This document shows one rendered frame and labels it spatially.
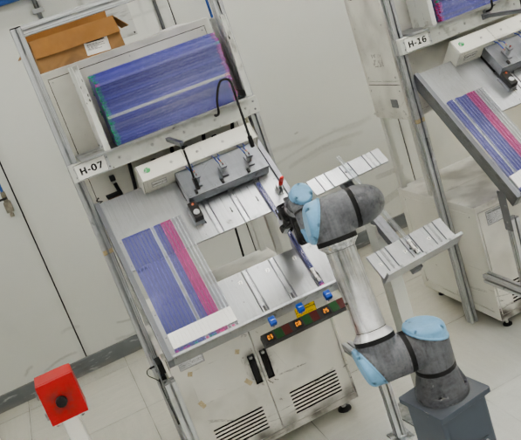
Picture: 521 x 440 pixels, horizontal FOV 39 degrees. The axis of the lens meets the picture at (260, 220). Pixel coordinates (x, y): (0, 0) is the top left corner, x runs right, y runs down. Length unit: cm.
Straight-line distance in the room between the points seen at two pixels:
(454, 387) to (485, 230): 131
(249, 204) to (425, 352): 104
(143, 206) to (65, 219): 155
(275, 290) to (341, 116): 229
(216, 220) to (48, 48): 97
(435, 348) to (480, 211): 131
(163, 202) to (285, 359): 80
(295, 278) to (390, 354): 71
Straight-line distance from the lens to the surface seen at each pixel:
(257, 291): 259
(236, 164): 282
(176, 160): 282
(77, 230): 433
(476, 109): 318
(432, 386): 210
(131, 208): 282
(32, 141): 425
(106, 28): 311
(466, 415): 215
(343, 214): 197
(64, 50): 308
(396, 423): 295
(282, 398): 305
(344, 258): 198
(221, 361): 290
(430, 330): 202
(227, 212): 276
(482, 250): 332
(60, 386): 260
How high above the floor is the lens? 173
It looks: 16 degrees down
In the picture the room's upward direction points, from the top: 19 degrees counter-clockwise
